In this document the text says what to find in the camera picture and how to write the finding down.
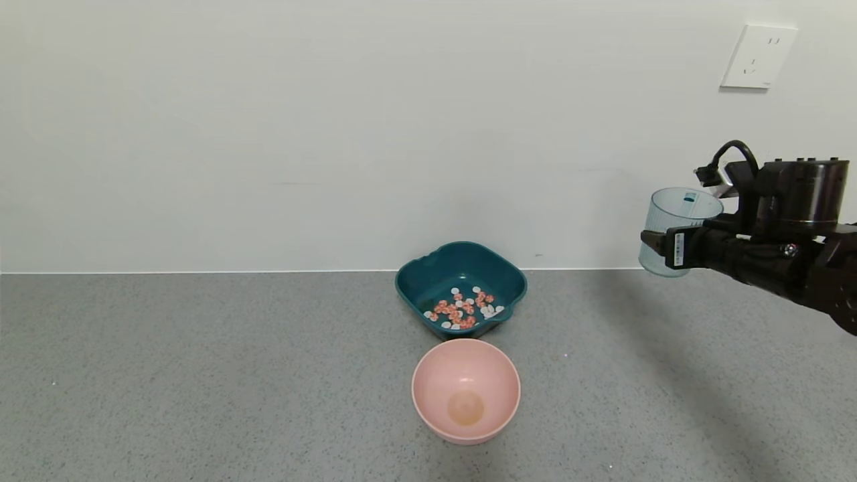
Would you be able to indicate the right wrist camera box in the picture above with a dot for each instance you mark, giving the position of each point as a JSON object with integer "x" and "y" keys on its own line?
{"x": 723, "y": 189}

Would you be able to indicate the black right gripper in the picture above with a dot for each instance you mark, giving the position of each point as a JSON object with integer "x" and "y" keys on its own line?
{"x": 679, "y": 249}

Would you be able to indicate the pink and white solid pieces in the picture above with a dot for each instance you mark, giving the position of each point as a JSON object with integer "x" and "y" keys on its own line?
{"x": 455, "y": 313}

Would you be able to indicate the white wall power socket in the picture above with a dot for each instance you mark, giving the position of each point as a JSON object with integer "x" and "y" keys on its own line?
{"x": 758, "y": 57}

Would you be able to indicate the pink round plastic bowl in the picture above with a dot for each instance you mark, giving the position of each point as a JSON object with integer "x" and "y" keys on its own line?
{"x": 466, "y": 388}

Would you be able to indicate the clear ribbed plastic cup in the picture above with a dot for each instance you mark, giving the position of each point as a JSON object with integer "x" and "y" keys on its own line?
{"x": 669, "y": 211}

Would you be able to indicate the teal square plastic basin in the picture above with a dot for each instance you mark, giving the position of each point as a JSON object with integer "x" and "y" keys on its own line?
{"x": 415, "y": 284}

